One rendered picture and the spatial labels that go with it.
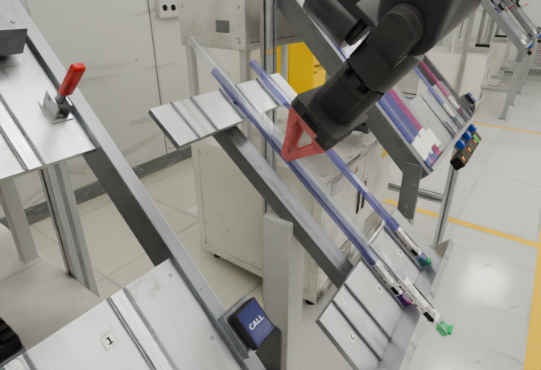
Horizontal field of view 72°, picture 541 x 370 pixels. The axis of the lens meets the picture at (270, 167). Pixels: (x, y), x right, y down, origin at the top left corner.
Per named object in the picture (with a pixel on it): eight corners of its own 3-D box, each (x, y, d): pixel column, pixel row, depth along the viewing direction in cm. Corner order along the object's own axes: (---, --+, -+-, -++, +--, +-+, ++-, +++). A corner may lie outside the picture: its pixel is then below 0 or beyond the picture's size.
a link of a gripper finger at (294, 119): (258, 143, 48) (300, 93, 42) (287, 128, 54) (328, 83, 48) (291, 183, 47) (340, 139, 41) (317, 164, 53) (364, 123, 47)
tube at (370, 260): (406, 301, 61) (412, 299, 60) (404, 306, 59) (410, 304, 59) (216, 71, 67) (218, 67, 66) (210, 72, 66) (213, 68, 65)
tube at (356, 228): (443, 330, 47) (452, 327, 46) (441, 338, 46) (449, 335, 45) (194, 41, 53) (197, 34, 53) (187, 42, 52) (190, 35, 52)
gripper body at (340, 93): (286, 106, 41) (328, 57, 37) (326, 89, 49) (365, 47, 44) (324, 150, 41) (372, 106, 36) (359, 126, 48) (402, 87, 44)
